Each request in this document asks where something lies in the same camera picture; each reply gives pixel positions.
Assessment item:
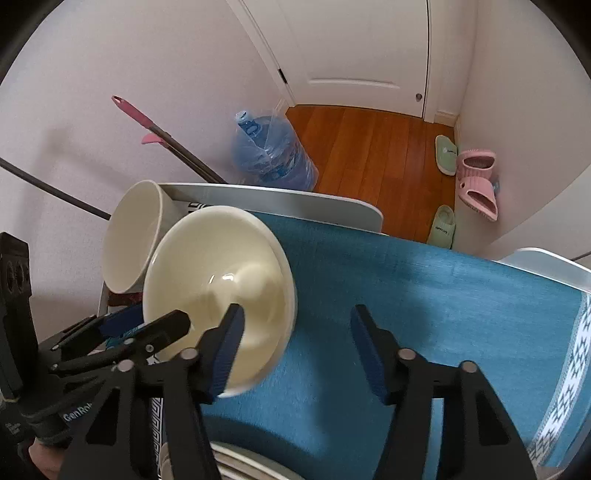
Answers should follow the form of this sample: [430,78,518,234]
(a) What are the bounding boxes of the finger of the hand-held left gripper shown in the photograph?
[54,303,148,350]
[49,309,192,376]

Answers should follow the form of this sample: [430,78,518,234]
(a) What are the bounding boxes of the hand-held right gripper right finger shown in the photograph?
[349,304,539,480]

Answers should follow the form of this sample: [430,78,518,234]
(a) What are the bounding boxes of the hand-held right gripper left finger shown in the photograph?
[60,303,246,480]

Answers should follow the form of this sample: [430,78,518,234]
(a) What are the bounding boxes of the white deep bowl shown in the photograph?
[102,179,190,295]

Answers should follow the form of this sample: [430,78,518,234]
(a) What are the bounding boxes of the cream bowl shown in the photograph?
[143,205,297,399]

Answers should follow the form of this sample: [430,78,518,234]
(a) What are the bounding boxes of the white plate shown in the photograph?
[210,440,301,480]

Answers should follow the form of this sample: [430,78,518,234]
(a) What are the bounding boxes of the person's left hand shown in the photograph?
[28,440,70,480]

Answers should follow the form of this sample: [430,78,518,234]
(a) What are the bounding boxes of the blue tablecloth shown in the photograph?
[201,210,591,480]

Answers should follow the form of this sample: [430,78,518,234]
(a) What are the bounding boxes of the black clothes rack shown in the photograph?
[0,156,112,220]

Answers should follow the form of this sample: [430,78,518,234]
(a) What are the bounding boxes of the green slipper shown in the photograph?
[434,134,459,176]
[425,204,457,250]

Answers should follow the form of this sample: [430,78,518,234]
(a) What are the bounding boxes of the pink slipper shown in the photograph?
[457,177,500,223]
[455,148,498,181]

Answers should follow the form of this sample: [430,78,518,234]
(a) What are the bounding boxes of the blue water jug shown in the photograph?
[230,109,320,193]

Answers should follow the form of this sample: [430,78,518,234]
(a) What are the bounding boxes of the white door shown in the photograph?
[226,0,431,123]

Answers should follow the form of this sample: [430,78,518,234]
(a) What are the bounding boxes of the pink handled mop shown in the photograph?
[111,95,230,186]

